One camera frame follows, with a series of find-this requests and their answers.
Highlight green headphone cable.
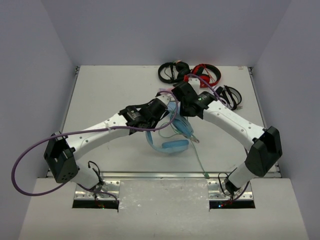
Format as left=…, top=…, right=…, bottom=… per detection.
left=158, top=117, right=211, bottom=179

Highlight light blue headphones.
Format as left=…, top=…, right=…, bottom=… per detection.
left=145, top=102, right=197, bottom=155

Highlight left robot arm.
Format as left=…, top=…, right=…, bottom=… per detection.
left=44, top=95, right=170, bottom=191

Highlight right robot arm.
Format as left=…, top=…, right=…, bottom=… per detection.
left=172, top=82, right=283, bottom=195

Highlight pink cat ear headphones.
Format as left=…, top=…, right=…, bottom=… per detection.
left=156, top=87, right=174, bottom=98

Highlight red headphones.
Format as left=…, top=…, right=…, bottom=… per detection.
left=191, top=63, right=222, bottom=87

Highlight white black striped headphones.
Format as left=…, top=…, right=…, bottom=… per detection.
left=214, top=85, right=243, bottom=111

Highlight black headset with microphone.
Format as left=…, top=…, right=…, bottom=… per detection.
left=157, top=60, right=191, bottom=85

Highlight aluminium table rail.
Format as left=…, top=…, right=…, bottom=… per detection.
left=46, top=170, right=282, bottom=179

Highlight left metal mounting bracket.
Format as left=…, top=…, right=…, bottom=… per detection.
left=73, top=179, right=121, bottom=201

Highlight metal mounting bracket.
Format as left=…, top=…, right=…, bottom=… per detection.
left=207, top=178, right=254, bottom=201
left=73, top=179, right=121, bottom=201

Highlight right metal mounting bracket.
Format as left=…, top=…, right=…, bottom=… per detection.
left=207, top=178, right=254, bottom=201

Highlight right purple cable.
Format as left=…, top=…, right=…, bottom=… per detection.
left=186, top=73, right=251, bottom=201

